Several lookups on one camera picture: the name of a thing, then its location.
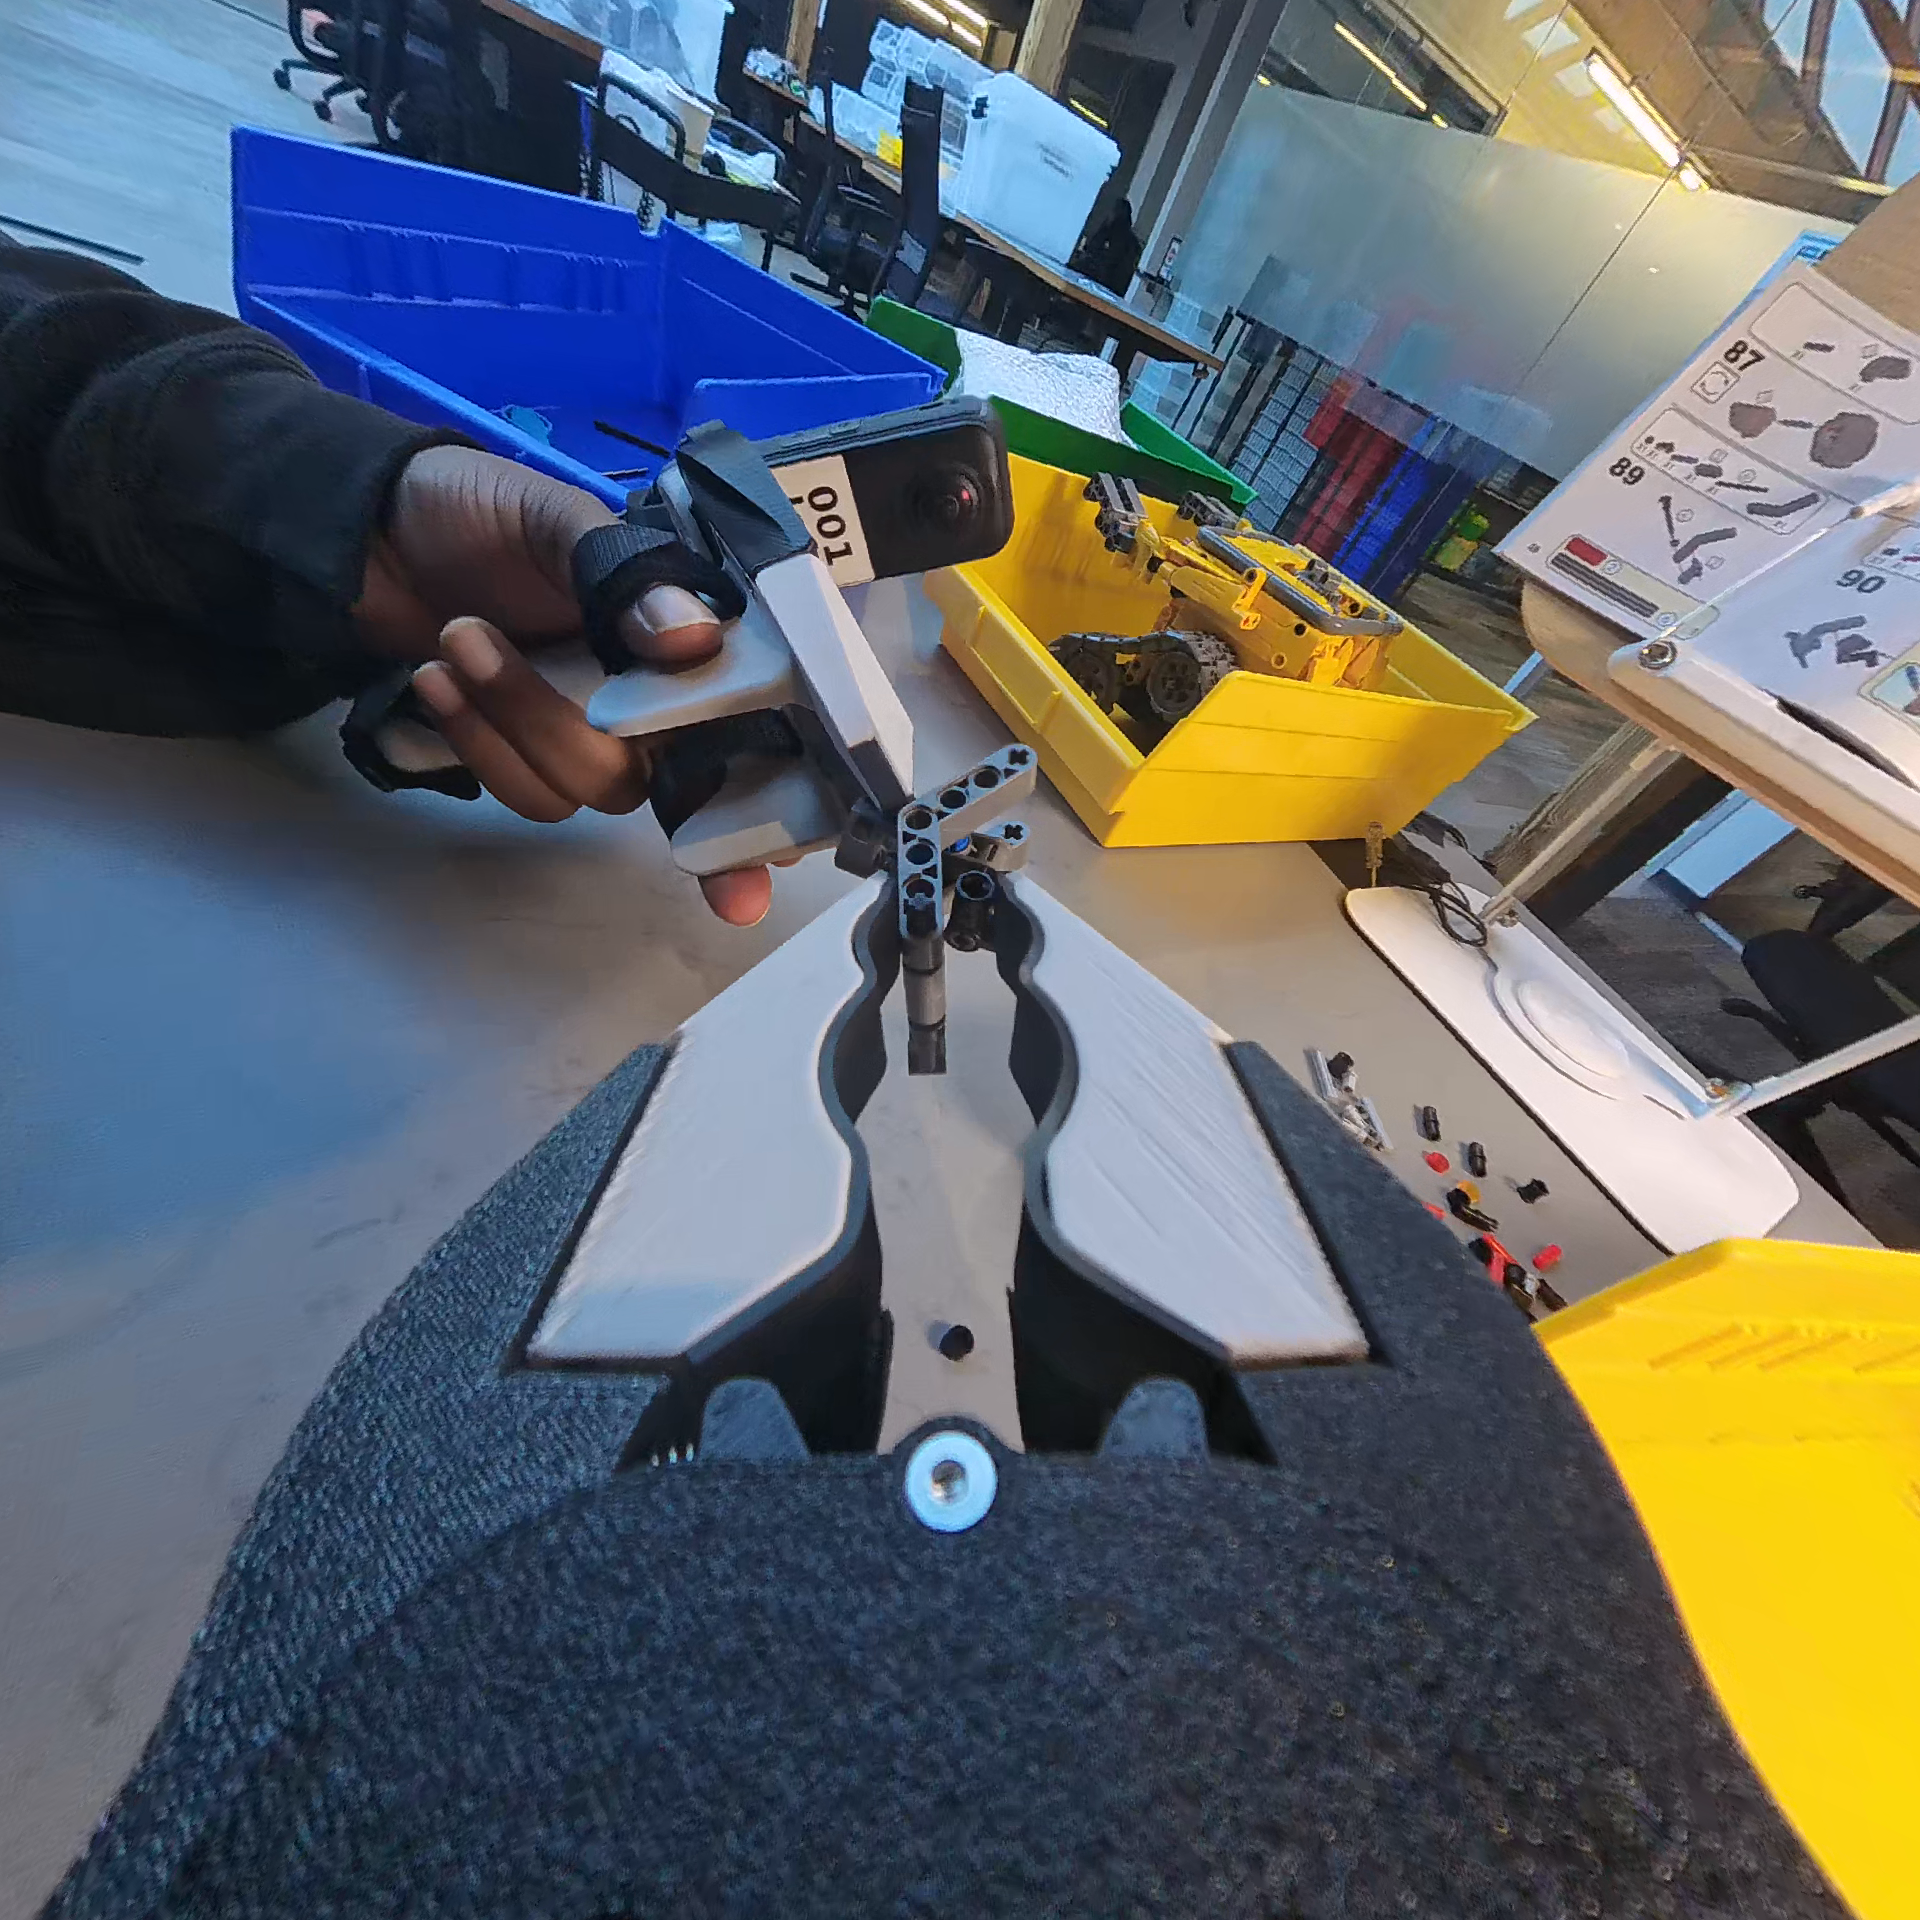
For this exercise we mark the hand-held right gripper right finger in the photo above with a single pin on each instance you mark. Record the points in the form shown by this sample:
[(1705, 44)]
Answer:
[(1185, 1201)]

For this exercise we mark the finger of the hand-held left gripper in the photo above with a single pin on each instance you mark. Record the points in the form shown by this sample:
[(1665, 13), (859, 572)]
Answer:
[(849, 691)]

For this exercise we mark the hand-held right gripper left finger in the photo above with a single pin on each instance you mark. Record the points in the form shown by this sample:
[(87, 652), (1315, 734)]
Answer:
[(705, 1201)]

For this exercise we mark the grey brick beam piece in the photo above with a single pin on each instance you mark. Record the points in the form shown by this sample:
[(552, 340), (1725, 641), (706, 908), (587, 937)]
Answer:
[(983, 782)]

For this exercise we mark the small brick parts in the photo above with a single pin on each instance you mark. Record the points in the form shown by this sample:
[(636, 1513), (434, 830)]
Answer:
[(1476, 1201)]

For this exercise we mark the grey desk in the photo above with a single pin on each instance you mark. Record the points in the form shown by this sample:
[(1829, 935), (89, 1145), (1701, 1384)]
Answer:
[(299, 1049)]

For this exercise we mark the person's left hand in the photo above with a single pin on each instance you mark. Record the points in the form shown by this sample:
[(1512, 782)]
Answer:
[(481, 557)]

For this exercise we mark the white foam block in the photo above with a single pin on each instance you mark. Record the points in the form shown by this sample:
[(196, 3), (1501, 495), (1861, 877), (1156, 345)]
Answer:
[(1036, 382)]

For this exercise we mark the green storage bin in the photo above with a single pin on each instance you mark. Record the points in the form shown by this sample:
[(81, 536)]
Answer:
[(1079, 441)]

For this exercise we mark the wooden workbench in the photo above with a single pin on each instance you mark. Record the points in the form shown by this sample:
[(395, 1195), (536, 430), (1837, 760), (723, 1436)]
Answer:
[(1079, 293)]

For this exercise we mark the small black brick pin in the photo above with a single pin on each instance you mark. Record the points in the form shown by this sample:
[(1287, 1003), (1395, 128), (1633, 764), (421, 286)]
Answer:
[(953, 1340)]

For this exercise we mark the black office chair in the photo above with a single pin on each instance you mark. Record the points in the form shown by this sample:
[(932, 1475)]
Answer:
[(900, 195), (345, 61)]

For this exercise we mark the white plastic container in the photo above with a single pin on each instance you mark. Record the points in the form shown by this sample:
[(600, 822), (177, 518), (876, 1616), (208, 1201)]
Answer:
[(1036, 165)]

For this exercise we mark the yellow toy bulldozer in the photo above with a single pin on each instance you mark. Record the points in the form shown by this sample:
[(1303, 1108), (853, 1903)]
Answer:
[(1259, 616)]

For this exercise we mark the shelf of coloured bins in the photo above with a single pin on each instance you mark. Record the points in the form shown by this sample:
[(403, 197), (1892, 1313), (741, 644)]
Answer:
[(1349, 465)]

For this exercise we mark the yellow storage bin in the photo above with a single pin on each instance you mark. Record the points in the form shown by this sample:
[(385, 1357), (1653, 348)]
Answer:
[(1320, 764), (1769, 1501)]

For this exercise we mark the blue storage bin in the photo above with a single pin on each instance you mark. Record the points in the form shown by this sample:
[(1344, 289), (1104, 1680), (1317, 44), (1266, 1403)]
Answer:
[(450, 301)]

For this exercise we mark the instruction booklet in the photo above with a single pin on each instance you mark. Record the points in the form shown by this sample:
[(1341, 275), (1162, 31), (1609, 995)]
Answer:
[(1723, 451)]

